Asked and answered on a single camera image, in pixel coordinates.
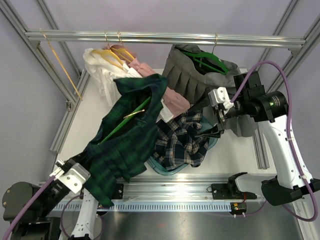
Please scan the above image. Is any green navy plaid skirt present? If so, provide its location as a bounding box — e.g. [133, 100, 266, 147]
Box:
[82, 86, 163, 208]

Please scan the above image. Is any navy white plaid skirt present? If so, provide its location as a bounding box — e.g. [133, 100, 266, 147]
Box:
[149, 108, 211, 169]

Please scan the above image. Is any green hanger of plaid skirt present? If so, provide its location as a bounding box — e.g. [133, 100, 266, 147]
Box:
[98, 96, 151, 145]

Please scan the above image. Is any yellow plastic hanger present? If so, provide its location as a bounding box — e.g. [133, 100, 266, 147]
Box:
[39, 29, 83, 101]

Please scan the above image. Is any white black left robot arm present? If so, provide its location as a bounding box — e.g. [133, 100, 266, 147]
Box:
[2, 153, 98, 240]

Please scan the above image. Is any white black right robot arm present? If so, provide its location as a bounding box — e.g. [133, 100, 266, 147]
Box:
[200, 71, 320, 206]

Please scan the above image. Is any pink pleated skirt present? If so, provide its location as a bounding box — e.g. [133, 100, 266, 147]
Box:
[115, 56, 191, 118]

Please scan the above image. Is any grey pleated skirt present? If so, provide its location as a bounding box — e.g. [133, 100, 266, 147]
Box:
[162, 43, 260, 138]

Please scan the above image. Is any green plastic hanger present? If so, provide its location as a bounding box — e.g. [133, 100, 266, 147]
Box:
[175, 44, 229, 75]

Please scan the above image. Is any yellow hanger of pink skirt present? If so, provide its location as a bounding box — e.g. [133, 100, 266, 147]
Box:
[108, 31, 137, 64]

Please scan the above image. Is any teal plastic basin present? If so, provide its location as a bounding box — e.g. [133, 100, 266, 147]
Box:
[146, 114, 218, 176]

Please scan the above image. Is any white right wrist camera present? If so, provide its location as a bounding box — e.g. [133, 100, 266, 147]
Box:
[208, 87, 234, 111]

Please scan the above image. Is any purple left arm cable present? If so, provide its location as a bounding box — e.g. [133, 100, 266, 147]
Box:
[1, 174, 106, 240]

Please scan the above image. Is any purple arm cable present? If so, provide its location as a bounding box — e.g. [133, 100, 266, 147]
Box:
[1, 174, 106, 240]
[229, 60, 320, 222]

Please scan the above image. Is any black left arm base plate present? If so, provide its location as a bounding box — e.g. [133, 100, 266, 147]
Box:
[111, 183, 124, 200]

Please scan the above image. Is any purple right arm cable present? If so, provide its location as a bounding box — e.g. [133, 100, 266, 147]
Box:
[229, 60, 320, 222]

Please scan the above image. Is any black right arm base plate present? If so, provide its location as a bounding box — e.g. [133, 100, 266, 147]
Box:
[210, 183, 246, 201]

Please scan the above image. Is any white slotted cable duct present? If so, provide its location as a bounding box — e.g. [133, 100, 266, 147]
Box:
[53, 201, 232, 213]

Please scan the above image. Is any aluminium frame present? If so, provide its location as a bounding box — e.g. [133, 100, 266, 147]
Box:
[0, 0, 320, 240]

